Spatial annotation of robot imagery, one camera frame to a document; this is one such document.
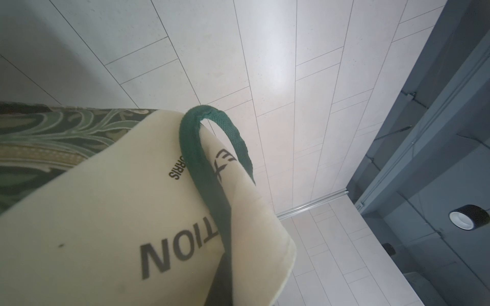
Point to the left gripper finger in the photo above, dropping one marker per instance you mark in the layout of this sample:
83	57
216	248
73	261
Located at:
221	290

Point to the cream canvas tote bag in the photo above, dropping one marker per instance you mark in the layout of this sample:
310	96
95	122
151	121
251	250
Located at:
132	207

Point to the black ceiling spotlight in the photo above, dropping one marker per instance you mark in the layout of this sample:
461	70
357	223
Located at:
469	217

